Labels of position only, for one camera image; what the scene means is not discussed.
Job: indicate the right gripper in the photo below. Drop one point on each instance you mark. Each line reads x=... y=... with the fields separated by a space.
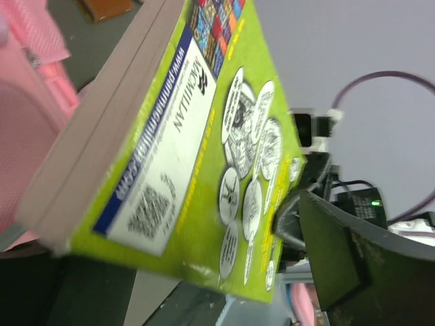
x=315 y=178

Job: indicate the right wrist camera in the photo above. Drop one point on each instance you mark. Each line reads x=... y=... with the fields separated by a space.
x=315 y=130

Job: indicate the green cartoon book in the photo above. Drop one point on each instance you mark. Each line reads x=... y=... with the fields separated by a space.
x=179 y=154

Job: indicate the pink student backpack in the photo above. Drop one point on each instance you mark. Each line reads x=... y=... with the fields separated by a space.
x=37 y=99

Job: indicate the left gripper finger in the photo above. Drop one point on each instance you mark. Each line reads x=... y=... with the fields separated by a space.
x=364 y=274

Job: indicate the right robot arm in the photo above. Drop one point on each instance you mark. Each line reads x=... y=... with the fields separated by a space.
x=362 y=200

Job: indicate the brown leather wallet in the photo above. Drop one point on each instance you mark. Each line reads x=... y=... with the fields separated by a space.
x=97 y=11

